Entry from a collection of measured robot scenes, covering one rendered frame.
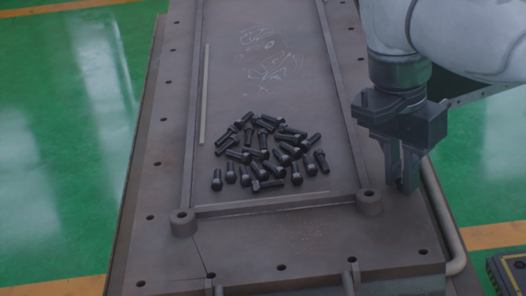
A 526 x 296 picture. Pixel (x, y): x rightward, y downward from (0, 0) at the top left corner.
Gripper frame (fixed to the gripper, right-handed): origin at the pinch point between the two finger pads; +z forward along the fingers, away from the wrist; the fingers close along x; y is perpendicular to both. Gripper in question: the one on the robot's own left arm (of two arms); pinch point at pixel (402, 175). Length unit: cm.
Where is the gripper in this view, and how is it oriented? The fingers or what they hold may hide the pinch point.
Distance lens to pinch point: 123.9
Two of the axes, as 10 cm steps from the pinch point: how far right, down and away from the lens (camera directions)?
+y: 6.7, -4.6, 5.8
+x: -7.3, -3.0, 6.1
